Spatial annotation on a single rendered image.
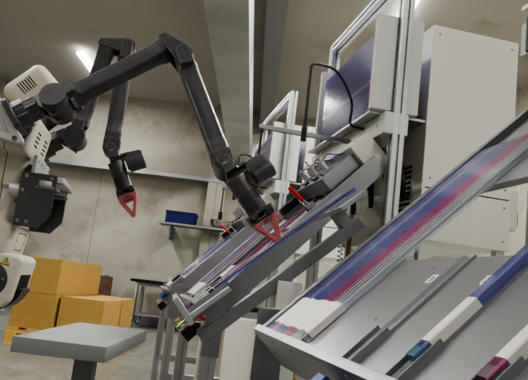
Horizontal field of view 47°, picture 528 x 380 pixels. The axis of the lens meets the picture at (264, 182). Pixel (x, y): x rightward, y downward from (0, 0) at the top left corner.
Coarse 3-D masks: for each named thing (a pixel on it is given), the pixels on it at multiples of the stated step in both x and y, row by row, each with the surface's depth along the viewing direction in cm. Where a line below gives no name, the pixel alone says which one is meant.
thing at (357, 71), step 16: (368, 48) 203; (352, 64) 218; (368, 64) 200; (336, 80) 234; (352, 80) 215; (368, 80) 198; (336, 96) 231; (352, 96) 212; (368, 96) 196; (336, 112) 227; (336, 128) 224
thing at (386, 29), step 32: (384, 0) 217; (352, 32) 246; (384, 32) 194; (416, 32) 197; (384, 64) 193; (416, 64) 195; (320, 96) 250; (384, 96) 191; (416, 96) 193; (320, 128) 247; (352, 128) 212
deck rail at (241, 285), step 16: (368, 160) 188; (352, 176) 186; (368, 176) 187; (336, 192) 184; (320, 224) 182; (288, 240) 179; (304, 240) 180; (272, 256) 177; (288, 256) 178; (256, 272) 175; (240, 288) 174
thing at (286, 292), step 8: (280, 288) 142; (288, 288) 142; (296, 288) 143; (280, 296) 142; (288, 296) 142; (296, 296) 142; (272, 304) 146; (280, 304) 142; (280, 368) 139; (280, 376) 139; (288, 376) 139
